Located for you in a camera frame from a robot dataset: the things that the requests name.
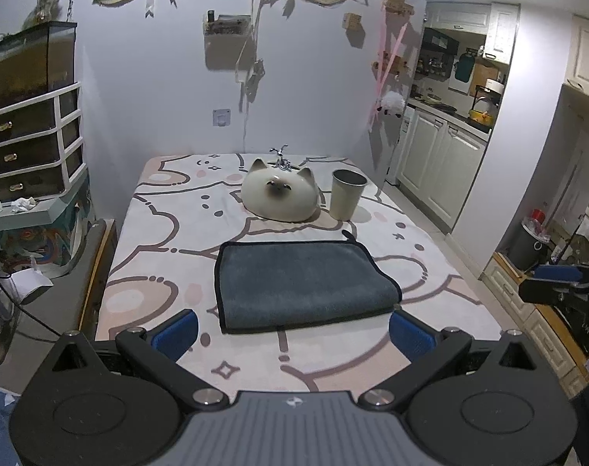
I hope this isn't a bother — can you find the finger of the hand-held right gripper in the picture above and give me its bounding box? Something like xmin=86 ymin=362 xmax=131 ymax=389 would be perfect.
xmin=533 ymin=264 xmax=587 ymax=283
xmin=518 ymin=277 xmax=582 ymax=306

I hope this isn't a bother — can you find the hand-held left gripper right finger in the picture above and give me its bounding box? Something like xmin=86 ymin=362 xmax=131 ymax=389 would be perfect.
xmin=358 ymin=310 xmax=544 ymax=407

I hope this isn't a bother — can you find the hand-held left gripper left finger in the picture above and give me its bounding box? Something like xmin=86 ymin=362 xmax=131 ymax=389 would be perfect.
xmin=48 ymin=310 xmax=231 ymax=407

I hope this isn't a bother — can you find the grey towel with black trim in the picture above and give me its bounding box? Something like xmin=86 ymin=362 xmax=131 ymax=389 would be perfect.
xmin=214 ymin=231 xmax=403 ymax=335

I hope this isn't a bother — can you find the dark trash bin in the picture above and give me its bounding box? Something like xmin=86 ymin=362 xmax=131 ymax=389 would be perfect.
xmin=507 ymin=209 xmax=551 ymax=273

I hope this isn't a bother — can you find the beige cup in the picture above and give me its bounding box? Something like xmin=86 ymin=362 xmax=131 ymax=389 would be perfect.
xmin=330 ymin=168 xmax=369 ymax=222

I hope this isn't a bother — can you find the white paper sheet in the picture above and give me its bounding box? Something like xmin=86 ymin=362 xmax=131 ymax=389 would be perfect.
xmin=9 ymin=269 xmax=53 ymax=299

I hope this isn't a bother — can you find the white lower kitchen cabinet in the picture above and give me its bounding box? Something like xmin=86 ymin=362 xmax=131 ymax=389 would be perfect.
xmin=395 ymin=101 xmax=492 ymax=233

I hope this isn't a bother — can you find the white kitchen cabinet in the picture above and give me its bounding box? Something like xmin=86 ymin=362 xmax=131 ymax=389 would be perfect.
xmin=395 ymin=101 xmax=492 ymax=233
xmin=483 ymin=2 xmax=521 ymax=65

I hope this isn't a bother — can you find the cat head ceramic basin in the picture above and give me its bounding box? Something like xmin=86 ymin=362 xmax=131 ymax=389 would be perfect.
xmin=240 ymin=157 xmax=321 ymax=224

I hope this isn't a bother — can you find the teal hanging bag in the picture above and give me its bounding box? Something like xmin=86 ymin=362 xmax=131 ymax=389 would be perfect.
xmin=454 ymin=50 xmax=476 ymax=84

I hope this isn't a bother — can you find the white plush toy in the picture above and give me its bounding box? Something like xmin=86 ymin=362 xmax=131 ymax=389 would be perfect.
xmin=376 ymin=91 xmax=405 ymax=118

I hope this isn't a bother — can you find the white upper kitchen cabinet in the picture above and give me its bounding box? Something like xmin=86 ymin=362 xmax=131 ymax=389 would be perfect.
xmin=483 ymin=2 xmax=521 ymax=65

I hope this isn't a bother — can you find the pink ribbon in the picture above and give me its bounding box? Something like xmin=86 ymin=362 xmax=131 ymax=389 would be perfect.
xmin=368 ymin=4 xmax=408 ymax=132

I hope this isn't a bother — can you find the glass fish tank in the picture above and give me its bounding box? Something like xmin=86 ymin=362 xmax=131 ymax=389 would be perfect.
xmin=0 ymin=21 xmax=78 ymax=116

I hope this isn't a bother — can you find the black cable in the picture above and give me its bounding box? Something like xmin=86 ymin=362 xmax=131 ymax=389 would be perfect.
xmin=0 ymin=266 xmax=62 ymax=343

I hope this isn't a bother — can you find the dark drawer cabinet white frame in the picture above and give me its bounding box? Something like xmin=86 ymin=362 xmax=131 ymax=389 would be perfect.
xmin=0 ymin=82 xmax=89 ymax=205

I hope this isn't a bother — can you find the black kitchen wall rack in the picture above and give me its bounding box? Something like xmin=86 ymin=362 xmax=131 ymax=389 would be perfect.
xmin=415 ymin=27 xmax=461 ymax=81

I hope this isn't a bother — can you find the clear wall shelf box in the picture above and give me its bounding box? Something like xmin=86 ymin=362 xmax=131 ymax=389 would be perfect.
xmin=202 ymin=9 xmax=252 ymax=38

